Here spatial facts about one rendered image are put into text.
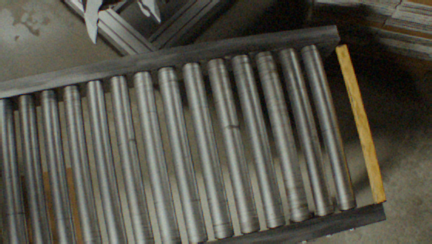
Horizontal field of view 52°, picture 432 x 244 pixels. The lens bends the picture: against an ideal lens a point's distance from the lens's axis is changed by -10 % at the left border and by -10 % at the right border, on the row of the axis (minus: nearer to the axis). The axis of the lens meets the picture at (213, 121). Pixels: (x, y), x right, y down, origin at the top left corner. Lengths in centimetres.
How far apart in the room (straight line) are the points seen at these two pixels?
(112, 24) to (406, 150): 140
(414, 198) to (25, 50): 190
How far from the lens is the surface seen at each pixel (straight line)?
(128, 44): 191
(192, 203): 115
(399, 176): 217
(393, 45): 204
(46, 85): 127
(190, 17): 193
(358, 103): 126
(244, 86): 122
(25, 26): 231
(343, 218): 121
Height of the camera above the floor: 195
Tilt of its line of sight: 75 degrees down
